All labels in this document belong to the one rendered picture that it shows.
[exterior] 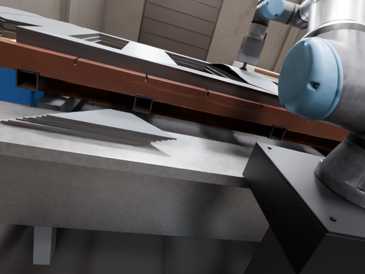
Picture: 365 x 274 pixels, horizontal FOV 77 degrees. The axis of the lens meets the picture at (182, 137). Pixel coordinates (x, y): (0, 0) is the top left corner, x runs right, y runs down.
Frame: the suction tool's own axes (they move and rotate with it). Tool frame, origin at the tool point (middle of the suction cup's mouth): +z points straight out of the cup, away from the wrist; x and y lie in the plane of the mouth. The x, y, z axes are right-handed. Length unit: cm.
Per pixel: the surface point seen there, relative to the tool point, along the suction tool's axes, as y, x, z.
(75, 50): 59, 45, 4
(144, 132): 36, 59, 16
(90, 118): 49, 59, 16
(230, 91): 13.7, 39.0, 4.6
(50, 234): 62, 44, 72
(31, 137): 58, 66, 20
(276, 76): -269, -542, 12
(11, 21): 88, 23, 3
